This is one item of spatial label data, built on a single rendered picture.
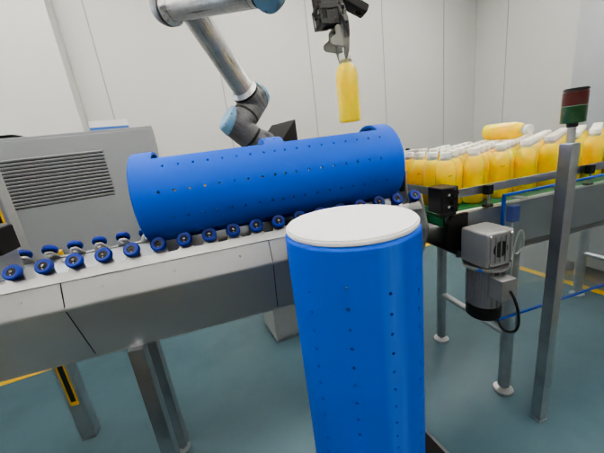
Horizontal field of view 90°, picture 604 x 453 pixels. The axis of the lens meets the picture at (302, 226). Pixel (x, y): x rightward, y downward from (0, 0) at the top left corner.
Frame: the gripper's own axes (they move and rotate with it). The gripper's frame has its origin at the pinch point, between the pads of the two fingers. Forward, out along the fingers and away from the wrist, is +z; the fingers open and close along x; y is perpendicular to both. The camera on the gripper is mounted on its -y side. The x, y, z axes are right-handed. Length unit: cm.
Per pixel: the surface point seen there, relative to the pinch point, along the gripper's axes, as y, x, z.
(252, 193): 40, 5, 34
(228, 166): 44, 3, 25
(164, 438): 92, -1, 112
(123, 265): 81, 2, 46
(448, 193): -22, 14, 49
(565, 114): -56, 26, 32
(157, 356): 88, -14, 88
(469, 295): -24, 19, 86
